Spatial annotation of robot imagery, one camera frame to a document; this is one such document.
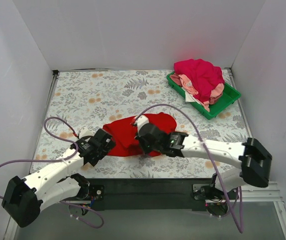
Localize red t shirt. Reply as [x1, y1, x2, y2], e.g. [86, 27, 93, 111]
[103, 112, 177, 157]

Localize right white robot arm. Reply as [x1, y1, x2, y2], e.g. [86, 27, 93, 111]
[134, 123, 272, 200]

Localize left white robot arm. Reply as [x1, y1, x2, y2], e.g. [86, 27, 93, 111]
[2, 129, 116, 228]

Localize floral table cloth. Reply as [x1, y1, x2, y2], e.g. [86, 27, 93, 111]
[30, 70, 251, 178]

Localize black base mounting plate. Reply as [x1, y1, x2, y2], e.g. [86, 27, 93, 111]
[84, 178, 226, 211]

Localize white garment in tray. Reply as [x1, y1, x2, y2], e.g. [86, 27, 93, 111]
[185, 92, 197, 103]

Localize pink t shirt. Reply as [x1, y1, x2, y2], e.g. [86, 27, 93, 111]
[170, 73, 224, 106]

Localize magenta t shirt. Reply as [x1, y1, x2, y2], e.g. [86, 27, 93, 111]
[173, 59, 225, 102]

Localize green plastic tray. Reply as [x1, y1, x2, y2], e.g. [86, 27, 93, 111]
[166, 69, 241, 120]

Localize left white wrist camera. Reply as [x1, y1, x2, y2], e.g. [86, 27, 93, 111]
[77, 126, 93, 139]

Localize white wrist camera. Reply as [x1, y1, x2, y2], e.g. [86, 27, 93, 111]
[132, 115, 149, 132]
[77, 126, 93, 139]

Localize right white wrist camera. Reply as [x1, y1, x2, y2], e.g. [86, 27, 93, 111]
[132, 115, 149, 132]

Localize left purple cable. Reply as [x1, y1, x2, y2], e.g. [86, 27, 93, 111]
[0, 116, 104, 229]

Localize aluminium frame rail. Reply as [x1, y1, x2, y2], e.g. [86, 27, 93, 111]
[235, 183, 286, 240]

